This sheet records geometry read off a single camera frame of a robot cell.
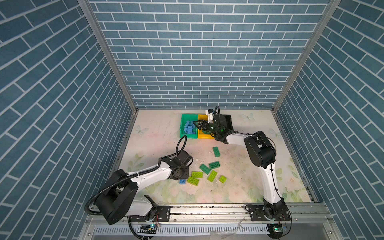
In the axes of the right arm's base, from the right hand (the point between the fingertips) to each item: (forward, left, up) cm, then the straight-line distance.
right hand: (194, 122), depth 97 cm
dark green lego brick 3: (-26, -8, -12) cm, 30 cm away
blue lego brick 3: (-35, +4, -12) cm, 37 cm away
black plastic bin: (+7, -24, -7) cm, 26 cm away
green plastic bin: (+11, +9, -9) cm, 17 cm away
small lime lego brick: (-31, -19, -12) cm, 39 cm away
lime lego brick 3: (-30, -13, -13) cm, 35 cm away
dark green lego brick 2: (-23, -14, -13) cm, 30 cm away
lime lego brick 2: (-33, -2, -13) cm, 36 cm away
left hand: (-30, +2, -12) cm, 33 cm away
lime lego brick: (-30, -4, -12) cm, 33 cm away
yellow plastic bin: (-5, -4, -8) cm, 10 cm away
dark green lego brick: (-14, -15, -12) cm, 24 cm away
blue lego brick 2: (+4, +6, -9) cm, 12 cm away
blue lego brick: (-1, +3, -8) cm, 8 cm away
